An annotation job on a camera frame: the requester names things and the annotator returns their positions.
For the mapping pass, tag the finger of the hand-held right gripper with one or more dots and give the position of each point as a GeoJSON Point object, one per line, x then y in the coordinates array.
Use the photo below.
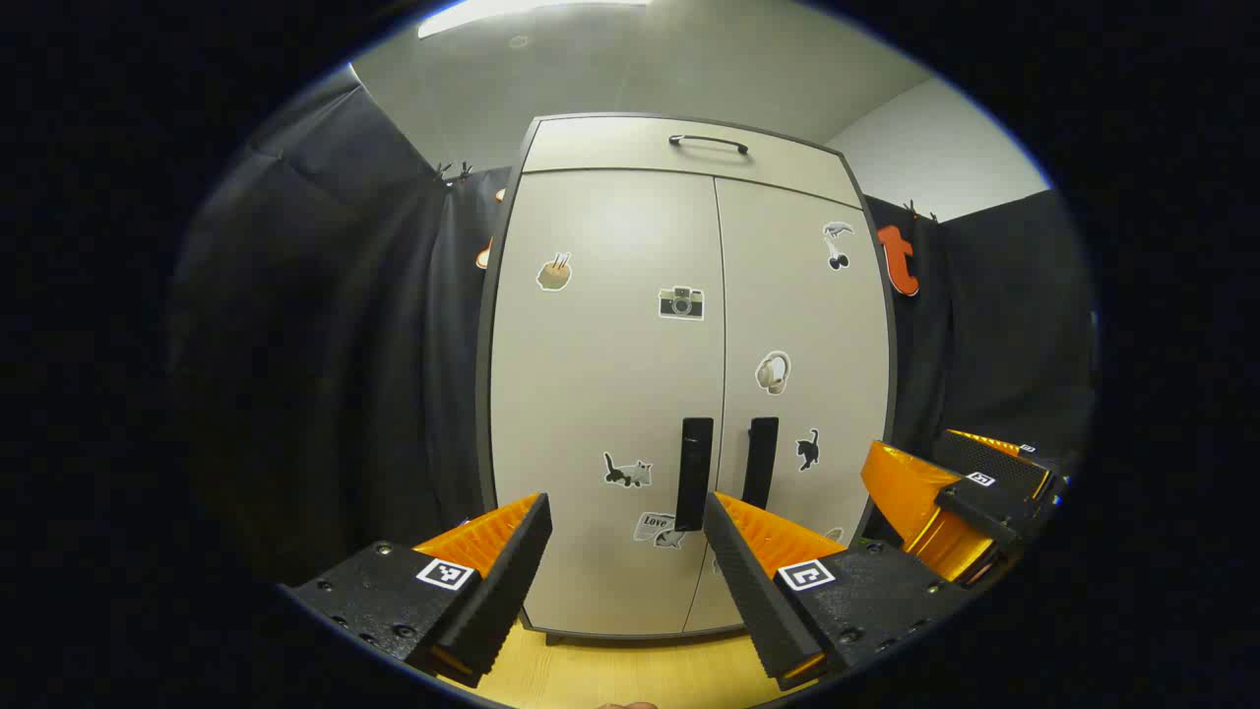
{"type": "Point", "coordinates": [979, 512]}
{"type": "Point", "coordinates": [994, 458]}

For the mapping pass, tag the beige cabinet flap panel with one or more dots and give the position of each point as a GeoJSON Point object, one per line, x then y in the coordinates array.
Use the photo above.
{"type": "Point", "coordinates": [610, 148]}

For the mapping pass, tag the black backdrop cloth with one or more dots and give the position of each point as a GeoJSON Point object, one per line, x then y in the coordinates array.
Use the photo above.
{"type": "Point", "coordinates": [325, 345]}

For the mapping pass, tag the grey double-door shoe cabinet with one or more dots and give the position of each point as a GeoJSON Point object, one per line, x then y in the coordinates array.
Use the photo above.
{"type": "Point", "coordinates": [482, 394]}

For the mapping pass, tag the beige cabinet door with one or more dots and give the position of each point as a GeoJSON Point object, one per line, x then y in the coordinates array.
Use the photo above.
{"type": "Point", "coordinates": [591, 394]}
{"type": "Point", "coordinates": [817, 325]}

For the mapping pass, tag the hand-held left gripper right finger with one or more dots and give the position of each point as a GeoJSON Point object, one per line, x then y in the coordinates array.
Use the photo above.
{"type": "Point", "coordinates": [748, 591]}

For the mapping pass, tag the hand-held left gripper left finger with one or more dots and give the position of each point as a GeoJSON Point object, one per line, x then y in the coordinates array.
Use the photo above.
{"type": "Point", "coordinates": [512, 581]}

